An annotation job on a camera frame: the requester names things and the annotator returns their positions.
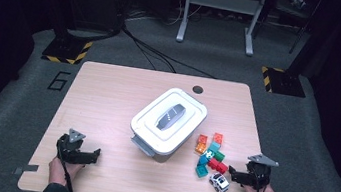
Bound person's left hand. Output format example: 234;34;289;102
45;155;85;188

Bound green toy block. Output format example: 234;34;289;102
214;151;227;162

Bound red toy block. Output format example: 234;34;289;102
215;161;230;175
207;157;220;171

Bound black stand base hazard tape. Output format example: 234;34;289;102
258;65;310;99
40;34;94;67

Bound blue toy block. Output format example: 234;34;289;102
197;155;210;168

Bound translucent orange toy block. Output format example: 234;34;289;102
194;142;207;155

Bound black floor cable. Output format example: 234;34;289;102
115;25;223;80
126;36;181;75

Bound white metal stand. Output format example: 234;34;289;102
175;0;270;58

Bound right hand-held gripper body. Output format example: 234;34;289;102
243;151;281;192

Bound white bin lid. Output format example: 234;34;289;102
125;81;211;162

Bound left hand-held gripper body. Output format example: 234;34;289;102
53;126;88;166

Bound grey tape strip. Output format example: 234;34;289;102
13;161;40;178

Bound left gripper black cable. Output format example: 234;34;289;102
49;142;84;192

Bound transparent grey storage box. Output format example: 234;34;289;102
127;130;199;169

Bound grey device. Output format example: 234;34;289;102
286;0;307;11

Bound orange-red toy block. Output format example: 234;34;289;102
197;133;209;146
211;131;225;146

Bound round table cable hole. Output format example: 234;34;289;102
191;84;205;96

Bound white toy car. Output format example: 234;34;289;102
207;171;232;192

